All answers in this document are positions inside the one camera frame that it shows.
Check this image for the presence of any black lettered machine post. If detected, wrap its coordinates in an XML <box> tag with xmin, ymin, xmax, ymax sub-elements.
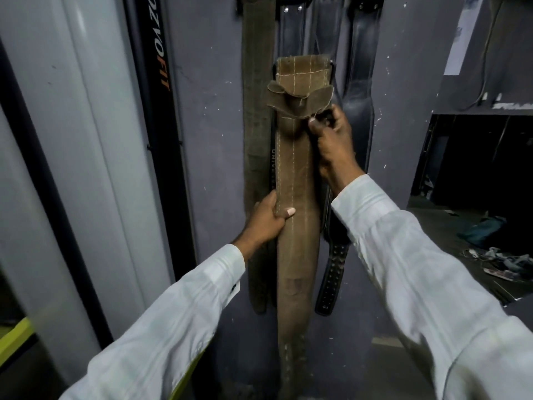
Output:
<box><xmin>123</xmin><ymin>0</ymin><xmax>197</xmax><ymax>269</ymax></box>

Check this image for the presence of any pile of white items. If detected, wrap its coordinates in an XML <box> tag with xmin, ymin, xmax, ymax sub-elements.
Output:
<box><xmin>468</xmin><ymin>247</ymin><xmax>533</xmax><ymax>283</ymax></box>

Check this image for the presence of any white gym machine shroud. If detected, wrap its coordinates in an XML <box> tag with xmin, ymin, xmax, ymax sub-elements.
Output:
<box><xmin>0</xmin><ymin>0</ymin><xmax>175</xmax><ymax>384</ymax></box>

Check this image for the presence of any olive suede belt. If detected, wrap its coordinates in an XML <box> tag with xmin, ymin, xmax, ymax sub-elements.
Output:
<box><xmin>240</xmin><ymin>0</ymin><xmax>279</xmax><ymax>316</ymax></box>

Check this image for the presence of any person's left hand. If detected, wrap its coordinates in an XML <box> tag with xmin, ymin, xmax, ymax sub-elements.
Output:
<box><xmin>232</xmin><ymin>190</ymin><xmax>297</xmax><ymax>264</ymax></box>

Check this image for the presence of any teal bag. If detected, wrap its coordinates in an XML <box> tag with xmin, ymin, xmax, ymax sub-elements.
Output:
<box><xmin>457</xmin><ymin>216</ymin><xmax>507</xmax><ymax>249</ymax></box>

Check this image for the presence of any yellow-green padded machine bar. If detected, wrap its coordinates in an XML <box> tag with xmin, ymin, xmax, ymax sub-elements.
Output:
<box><xmin>0</xmin><ymin>316</ymin><xmax>209</xmax><ymax>400</ymax></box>

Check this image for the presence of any person's left forearm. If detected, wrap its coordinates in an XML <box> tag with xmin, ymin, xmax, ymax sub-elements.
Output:
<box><xmin>58</xmin><ymin>244</ymin><xmax>247</xmax><ymax>400</ymax></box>

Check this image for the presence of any white paper sheet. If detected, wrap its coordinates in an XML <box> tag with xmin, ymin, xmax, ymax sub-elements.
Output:
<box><xmin>443</xmin><ymin>0</ymin><xmax>486</xmax><ymax>76</ymax></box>

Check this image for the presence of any dark metal machine frame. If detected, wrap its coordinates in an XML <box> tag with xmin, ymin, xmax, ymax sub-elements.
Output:
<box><xmin>0</xmin><ymin>37</ymin><xmax>114</xmax><ymax>351</ymax></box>

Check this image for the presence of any person's right forearm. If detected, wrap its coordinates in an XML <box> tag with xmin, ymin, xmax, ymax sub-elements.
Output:
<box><xmin>331</xmin><ymin>173</ymin><xmax>533</xmax><ymax>400</ymax></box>

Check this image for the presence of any person's right hand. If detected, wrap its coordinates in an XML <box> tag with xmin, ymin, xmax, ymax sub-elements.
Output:
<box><xmin>307</xmin><ymin>103</ymin><xmax>367</xmax><ymax>197</ymax></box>

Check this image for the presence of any worn black red-logo belt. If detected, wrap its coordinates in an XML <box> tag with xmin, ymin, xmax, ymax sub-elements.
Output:
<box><xmin>310</xmin><ymin>0</ymin><xmax>347</xmax><ymax>107</ymax></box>

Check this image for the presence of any broken wall mirror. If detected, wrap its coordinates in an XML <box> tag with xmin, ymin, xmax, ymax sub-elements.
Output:
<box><xmin>410</xmin><ymin>114</ymin><xmax>533</xmax><ymax>308</ymax></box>

